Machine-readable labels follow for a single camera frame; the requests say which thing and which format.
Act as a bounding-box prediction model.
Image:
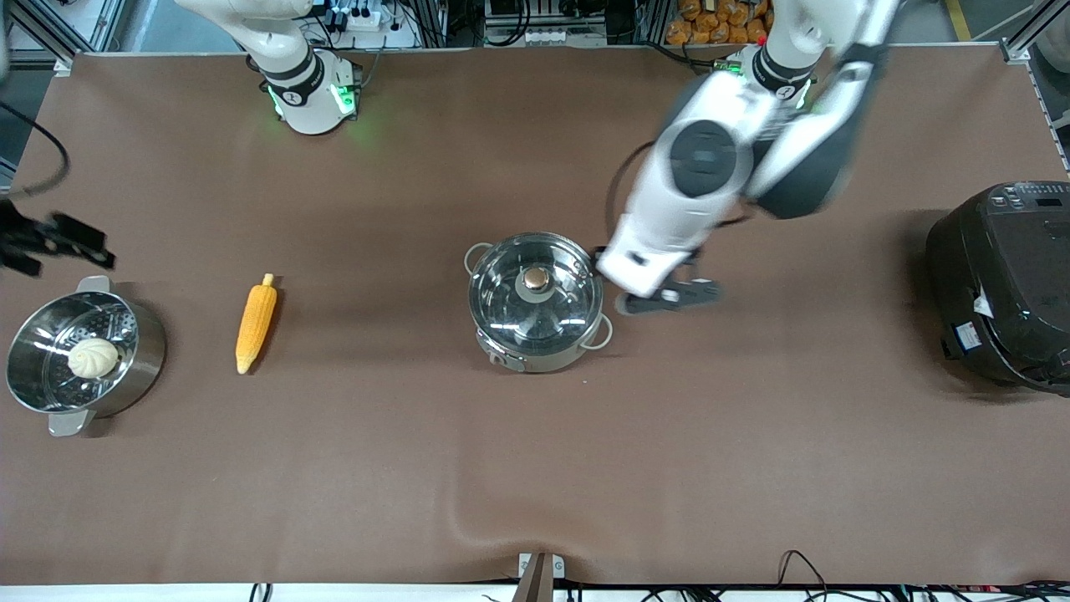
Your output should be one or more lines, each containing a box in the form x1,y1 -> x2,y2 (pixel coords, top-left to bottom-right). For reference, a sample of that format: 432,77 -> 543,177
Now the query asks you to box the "steel pot with handles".
463,232 -> 616,375

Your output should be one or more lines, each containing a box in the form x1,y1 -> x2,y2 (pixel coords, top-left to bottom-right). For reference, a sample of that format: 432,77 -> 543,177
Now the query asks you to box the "steel steamer pot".
5,275 -> 167,438

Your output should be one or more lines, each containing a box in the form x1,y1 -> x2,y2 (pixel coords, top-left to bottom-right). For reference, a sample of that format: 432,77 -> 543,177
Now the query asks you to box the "metal table clamp bracket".
517,551 -> 567,602

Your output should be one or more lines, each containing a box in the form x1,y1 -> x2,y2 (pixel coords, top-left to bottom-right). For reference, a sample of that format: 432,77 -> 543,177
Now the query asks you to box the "long white power strip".
523,29 -> 606,45

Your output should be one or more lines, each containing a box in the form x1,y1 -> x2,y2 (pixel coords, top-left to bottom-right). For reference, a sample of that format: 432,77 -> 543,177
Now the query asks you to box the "yellow corn cob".
235,273 -> 279,376

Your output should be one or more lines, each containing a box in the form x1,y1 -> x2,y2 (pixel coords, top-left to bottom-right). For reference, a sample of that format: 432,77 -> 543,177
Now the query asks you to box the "bag of orange buns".
665,0 -> 775,46

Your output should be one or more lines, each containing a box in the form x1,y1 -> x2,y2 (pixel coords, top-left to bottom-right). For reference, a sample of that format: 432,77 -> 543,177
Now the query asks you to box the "glass pot lid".
467,233 -> 605,349

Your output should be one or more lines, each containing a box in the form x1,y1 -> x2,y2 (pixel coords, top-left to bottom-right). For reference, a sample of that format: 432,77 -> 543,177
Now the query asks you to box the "white steamed bun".
66,336 -> 121,380

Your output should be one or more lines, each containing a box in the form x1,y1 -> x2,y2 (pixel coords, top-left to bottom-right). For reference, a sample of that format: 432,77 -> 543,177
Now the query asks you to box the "brown table mat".
0,46 -> 1070,586

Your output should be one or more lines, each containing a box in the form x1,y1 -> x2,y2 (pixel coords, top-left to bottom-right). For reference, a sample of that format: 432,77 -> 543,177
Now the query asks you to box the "looped black floor cable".
772,548 -> 830,593

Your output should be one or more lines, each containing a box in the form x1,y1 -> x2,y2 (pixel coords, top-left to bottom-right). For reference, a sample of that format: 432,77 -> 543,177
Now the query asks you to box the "black rice cooker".
925,179 -> 1070,396

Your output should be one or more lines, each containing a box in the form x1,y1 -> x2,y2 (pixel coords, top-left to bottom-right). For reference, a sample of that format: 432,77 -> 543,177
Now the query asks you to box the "aluminium frame profile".
7,0 -> 128,78
999,0 -> 1070,64

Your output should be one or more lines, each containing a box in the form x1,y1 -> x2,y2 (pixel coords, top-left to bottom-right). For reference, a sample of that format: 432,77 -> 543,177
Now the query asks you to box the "white power strip with plugs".
328,0 -> 395,33

